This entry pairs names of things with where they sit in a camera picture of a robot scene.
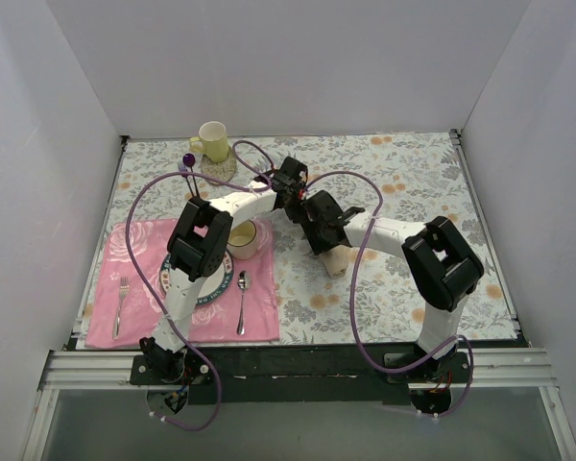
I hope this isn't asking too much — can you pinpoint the beige cloth napkin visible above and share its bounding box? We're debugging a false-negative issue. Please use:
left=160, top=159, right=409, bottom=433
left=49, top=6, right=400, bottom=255
left=307, top=245, right=358, bottom=279

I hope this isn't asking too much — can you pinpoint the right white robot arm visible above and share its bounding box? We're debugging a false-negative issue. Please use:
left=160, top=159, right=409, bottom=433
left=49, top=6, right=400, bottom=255
left=289, top=191, right=484, bottom=382

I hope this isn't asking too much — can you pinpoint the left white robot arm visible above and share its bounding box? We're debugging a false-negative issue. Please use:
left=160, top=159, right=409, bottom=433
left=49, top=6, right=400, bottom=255
left=139, top=158, right=308, bottom=384

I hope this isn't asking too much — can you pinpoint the round woven coaster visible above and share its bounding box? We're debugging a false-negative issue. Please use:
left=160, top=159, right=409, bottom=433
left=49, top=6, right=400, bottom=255
left=200, top=148, right=237, bottom=186

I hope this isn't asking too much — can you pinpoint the cream mug dark rim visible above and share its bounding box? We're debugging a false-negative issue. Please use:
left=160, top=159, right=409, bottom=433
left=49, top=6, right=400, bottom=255
left=227, top=220, right=258, bottom=260

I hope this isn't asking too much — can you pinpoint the floral tablecloth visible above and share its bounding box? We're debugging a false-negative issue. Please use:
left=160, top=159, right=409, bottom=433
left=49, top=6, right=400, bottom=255
left=75, top=133, right=519, bottom=350

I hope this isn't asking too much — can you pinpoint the yellow mug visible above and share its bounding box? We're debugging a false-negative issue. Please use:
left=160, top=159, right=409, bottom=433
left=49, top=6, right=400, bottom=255
left=189, top=121, right=229, bottom=163

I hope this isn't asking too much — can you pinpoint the silver metal spoon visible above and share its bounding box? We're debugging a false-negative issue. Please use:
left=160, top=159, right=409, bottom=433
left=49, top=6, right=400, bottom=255
left=236, top=270, right=251, bottom=335

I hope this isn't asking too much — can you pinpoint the purple plastic spoon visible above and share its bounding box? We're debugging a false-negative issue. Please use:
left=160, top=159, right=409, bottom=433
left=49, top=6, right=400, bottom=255
left=181, top=153, right=204, bottom=199

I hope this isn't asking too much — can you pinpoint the white plate teal rim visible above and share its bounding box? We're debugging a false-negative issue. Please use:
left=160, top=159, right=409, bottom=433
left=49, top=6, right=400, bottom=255
left=158, top=251, right=234, bottom=306

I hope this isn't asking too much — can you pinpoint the silver metal fork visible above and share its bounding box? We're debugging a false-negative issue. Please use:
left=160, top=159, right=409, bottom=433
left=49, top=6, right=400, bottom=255
left=112, top=277, right=130, bottom=339

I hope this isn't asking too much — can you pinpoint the pink floral placemat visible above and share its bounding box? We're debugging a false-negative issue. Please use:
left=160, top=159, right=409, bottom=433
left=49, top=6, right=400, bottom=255
left=84, top=219, right=279, bottom=349

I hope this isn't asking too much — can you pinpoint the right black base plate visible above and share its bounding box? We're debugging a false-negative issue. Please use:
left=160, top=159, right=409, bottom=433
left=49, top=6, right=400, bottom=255
left=382, top=349, right=473, bottom=385

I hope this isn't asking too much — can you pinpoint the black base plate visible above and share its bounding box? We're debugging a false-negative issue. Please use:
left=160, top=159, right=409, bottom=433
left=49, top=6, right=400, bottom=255
left=382, top=349, right=473, bottom=385
left=129, top=354, right=213, bottom=386

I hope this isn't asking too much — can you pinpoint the aluminium frame rail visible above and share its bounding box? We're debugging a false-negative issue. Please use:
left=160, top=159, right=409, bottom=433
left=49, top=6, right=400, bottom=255
left=38, top=347, right=557, bottom=390

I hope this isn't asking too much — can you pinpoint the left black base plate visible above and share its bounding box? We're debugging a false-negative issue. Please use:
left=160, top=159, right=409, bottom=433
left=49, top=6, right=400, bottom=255
left=129, top=354, right=213, bottom=386

